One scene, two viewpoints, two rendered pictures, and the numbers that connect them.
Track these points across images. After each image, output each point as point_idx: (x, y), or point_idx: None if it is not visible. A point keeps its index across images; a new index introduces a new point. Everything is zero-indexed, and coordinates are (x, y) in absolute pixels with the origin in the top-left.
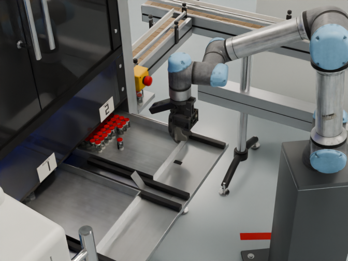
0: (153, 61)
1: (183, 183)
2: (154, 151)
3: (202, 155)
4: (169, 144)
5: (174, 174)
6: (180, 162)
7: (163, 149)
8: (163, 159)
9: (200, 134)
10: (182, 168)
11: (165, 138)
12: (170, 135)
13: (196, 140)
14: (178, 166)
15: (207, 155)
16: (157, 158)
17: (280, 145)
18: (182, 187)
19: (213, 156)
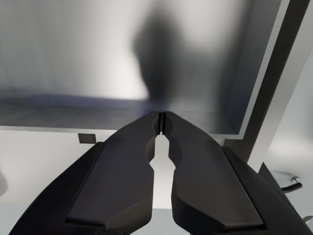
0: None
1: (19, 177)
2: (73, 7)
3: (156, 178)
4: (164, 54)
5: (29, 143)
6: (92, 139)
7: (115, 50)
8: (61, 78)
9: (266, 139)
10: (69, 154)
11: (205, 14)
12: (94, 146)
13: (225, 143)
14: (70, 141)
15: (163, 188)
16: (49, 50)
17: (292, 205)
18: (3, 179)
19: (167, 199)
